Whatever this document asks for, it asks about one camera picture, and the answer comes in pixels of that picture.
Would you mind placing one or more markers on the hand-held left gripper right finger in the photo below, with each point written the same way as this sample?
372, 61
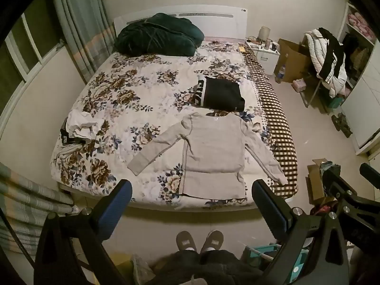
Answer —
268, 204

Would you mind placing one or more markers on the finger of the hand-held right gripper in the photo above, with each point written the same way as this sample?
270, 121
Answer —
369, 173
337, 181

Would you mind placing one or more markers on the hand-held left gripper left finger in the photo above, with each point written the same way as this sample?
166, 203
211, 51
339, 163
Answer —
115, 203

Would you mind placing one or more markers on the beige long-sleeve shirt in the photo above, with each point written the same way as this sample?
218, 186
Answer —
207, 151

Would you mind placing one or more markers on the small open cardboard box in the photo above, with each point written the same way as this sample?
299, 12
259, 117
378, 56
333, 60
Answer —
314, 184

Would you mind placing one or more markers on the teal plastic bin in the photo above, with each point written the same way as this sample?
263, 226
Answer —
261, 255

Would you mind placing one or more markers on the pair of dark slippers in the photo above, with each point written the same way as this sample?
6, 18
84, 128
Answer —
343, 124

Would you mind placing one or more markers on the grey slipper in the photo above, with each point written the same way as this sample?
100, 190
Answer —
186, 242
212, 241

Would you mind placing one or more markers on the white wardrobe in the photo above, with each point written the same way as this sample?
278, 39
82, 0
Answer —
365, 104

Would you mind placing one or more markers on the white plastic bag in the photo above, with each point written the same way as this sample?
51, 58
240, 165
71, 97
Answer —
141, 268

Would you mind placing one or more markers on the brown checked bed sheet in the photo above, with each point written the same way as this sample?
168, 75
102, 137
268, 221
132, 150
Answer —
276, 124

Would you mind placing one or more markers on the white crumpled cloth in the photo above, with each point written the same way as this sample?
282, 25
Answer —
83, 124

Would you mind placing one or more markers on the green striped curtain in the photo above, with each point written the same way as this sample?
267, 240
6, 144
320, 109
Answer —
83, 29
26, 202

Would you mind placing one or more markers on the metal chair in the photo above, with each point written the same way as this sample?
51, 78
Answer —
310, 95

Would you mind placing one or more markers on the person's dark trousers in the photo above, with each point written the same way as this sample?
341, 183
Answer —
202, 268

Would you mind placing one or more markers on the pink tissue pack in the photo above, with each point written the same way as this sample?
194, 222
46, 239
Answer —
299, 85

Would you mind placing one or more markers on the floral bed blanket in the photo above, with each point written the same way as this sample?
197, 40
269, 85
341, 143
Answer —
133, 95

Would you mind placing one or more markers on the plastic water bottle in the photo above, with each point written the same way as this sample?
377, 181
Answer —
280, 74

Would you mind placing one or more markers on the black folded garment white waistband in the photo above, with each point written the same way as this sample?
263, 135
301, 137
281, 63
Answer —
221, 93

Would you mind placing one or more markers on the white and black jacket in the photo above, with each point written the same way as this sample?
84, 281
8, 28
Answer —
317, 53

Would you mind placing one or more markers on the large cardboard box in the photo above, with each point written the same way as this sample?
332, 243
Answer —
294, 59

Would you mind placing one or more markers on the white nightstand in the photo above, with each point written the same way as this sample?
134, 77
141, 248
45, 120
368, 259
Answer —
267, 58

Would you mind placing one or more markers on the pink folded blanket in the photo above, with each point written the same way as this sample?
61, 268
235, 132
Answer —
360, 23

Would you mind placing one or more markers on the small yellow box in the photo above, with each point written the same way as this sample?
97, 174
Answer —
242, 48

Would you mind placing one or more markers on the beige table lamp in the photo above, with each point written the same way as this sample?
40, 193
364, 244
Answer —
264, 33

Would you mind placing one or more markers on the dark green duvet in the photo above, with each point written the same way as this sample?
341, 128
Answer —
154, 37

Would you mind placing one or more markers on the window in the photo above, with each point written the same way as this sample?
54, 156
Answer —
26, 50

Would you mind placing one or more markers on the white headboard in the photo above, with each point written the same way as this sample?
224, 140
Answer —
219, 22

